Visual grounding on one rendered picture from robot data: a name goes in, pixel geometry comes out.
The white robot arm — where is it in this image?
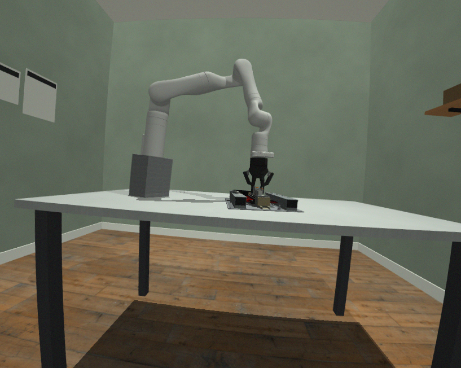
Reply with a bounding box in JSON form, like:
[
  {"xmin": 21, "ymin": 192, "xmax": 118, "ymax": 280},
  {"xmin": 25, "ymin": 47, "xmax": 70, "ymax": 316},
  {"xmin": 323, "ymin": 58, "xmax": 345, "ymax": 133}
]
[{"xmin": 141, "ymin": 59, "xmax": 274, "ymax": 158}]

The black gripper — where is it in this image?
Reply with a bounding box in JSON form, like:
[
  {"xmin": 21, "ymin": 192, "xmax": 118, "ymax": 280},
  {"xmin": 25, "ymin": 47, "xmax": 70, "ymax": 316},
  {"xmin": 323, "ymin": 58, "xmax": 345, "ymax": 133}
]
[{"xmin": 243, "ymin": 157, "xmax": 274, "ymax": 195}]

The black parts tray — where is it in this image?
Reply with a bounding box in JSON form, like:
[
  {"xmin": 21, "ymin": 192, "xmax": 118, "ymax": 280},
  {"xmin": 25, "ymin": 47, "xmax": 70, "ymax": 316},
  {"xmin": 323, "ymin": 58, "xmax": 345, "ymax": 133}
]
[{"xmin": 233, "ymin": 190, "xmax": 251, "ymax": 196}]

